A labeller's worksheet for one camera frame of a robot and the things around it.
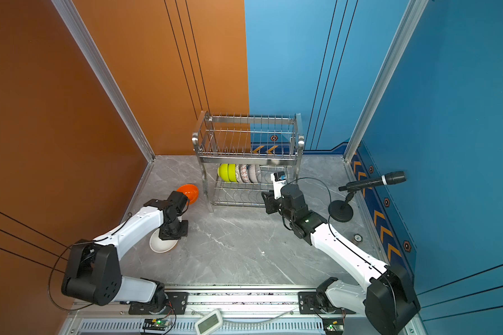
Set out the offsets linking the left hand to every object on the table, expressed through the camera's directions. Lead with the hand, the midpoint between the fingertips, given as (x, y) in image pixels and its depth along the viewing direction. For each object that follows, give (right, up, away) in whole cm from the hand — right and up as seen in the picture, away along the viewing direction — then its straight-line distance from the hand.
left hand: (182, 233), depth 87 cm
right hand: (+35, +18, -7) cm, 40 cm away
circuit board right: (+58, -27, -17) cm, 66 cm away
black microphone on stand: (+70, +8, +8) cm, 71 cm away
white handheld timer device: (+16, -24, -19) cm, 35 cm away
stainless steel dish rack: (+25, +33, -12) cm, 43 cm away
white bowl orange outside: (-9, -5, -1) cm, 10 cm away
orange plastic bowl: (-1, +17, +15) cm, 22 cm away
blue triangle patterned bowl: (+25, +25, +11) cm, 37 cm away
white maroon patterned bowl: (+22, +25, +12) cm, 36 cm away
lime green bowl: (+15, +26, +12) cm, 32 cm away
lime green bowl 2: (+19, +26, +12) cm, 35 cm away
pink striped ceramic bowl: (+30, +25, +12) cm, 41 cm away
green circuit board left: (-3, -27, -16) cm, 31 cm away
